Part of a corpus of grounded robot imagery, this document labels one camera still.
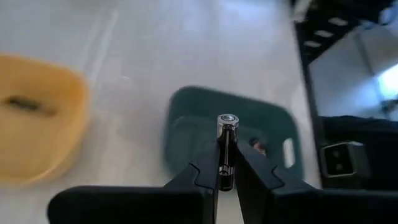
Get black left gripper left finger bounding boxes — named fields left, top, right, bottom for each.
left=46, top=141, right=220, bottom=224

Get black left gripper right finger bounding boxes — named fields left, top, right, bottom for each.
left=234, top=138, right=398, bottom=224

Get yellow plastic bin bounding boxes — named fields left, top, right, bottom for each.
left=0, top=53, right=91, bottom=187

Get silver battery with black cap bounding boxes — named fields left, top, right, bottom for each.
left=216, top=113, right=240, bottom=192
left=248, top=138, right=268, bottom=157

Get dark teal plastic bin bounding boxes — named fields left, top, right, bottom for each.
left=162, top=86, right=305, bottom=183

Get copper and black battery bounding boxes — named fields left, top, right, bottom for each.
left=1, top=95, right=58, bottom=118

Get small black camera box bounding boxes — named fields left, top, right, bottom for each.
left=319, top=141, right=371, bottom=179

